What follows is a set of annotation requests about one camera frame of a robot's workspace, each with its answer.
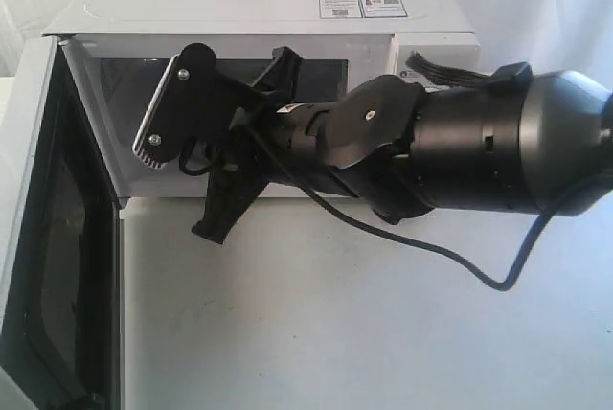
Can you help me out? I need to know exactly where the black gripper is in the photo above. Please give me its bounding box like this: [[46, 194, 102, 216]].
[[192, 46, 303, 243]]

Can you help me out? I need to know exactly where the white microwave oven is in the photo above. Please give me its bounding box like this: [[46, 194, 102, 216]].
[[1, 36, 125, 409]]

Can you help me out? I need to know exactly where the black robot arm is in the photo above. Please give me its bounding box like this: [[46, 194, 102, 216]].
[[193, 63, 612, 243]]

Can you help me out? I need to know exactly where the white microwave oven body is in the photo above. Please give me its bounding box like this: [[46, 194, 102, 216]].
[[46, 0, 480, 198]]

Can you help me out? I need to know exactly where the blue warning label sticker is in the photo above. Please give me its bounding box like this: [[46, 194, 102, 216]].
[[319, 0, 408, 19]]

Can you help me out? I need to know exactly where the black camera cable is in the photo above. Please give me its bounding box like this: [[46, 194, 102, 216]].
[[179, 122, 613, 292]]

